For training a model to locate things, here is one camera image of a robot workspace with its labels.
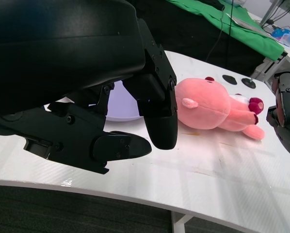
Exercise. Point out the white paper sheet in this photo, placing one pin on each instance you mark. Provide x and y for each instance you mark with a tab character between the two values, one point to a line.
244	20

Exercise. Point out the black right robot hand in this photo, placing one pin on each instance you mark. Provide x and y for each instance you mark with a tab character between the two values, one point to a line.
286	97

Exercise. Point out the blue plastic box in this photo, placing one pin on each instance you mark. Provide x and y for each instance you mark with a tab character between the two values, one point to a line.
286	36

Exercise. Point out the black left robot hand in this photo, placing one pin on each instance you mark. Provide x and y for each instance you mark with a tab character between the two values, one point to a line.
62	60

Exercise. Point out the aluminium profile frame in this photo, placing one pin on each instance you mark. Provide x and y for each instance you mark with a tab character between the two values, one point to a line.
268	65

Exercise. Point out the green cloth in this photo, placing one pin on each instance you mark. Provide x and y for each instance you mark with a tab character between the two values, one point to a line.
244	32

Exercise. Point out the black round table grommet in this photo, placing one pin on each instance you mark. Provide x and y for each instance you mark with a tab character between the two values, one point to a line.
248	83
230	79

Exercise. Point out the pink plush pig doll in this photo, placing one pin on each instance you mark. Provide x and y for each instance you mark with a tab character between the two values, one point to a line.
208	104

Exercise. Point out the lilac plastic plate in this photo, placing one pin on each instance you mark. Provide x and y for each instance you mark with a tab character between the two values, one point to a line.
120	104

